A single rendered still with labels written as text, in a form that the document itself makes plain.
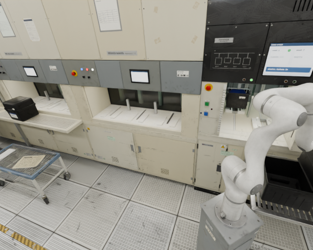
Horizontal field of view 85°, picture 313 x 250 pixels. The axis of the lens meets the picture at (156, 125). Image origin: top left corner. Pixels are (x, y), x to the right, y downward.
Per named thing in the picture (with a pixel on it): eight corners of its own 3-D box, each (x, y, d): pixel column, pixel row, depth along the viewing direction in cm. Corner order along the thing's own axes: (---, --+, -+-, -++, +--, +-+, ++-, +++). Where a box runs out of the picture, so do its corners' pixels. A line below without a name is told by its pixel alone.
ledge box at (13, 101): (9, 119, 239) (-2, 102, 226) (28, 110, 261) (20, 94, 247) (22, 123, 228) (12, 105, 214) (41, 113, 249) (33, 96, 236)
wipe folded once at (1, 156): (-8, 159, 220) (-9, 158, 219) (9, 148, 238) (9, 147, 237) (-1, 161, 217) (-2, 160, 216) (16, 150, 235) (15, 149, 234)
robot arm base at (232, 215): (229, 233, 101) (235, 216, 91) (208, 207, 116) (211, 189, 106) (253, 219, 107) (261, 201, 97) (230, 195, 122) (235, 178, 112)
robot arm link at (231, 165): (233, 207, 95) (242, 178, 83) (214, 182, 110) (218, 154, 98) (251, 200, 98) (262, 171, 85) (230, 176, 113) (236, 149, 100)
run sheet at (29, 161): (10, 169, 203) (9, 168, 202) (23, 155, 223) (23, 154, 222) (36, 167, 202) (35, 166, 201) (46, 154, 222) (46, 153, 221)
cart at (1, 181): (-5, 188, 239) (-26, 163, 214) (29, 162, 280) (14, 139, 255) (48, 206, 210) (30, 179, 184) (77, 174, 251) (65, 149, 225)
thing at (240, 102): (223, 109, 202) (228, 84, 185) (224, 102, 218) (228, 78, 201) (246, 112, 194) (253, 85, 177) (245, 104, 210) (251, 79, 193)
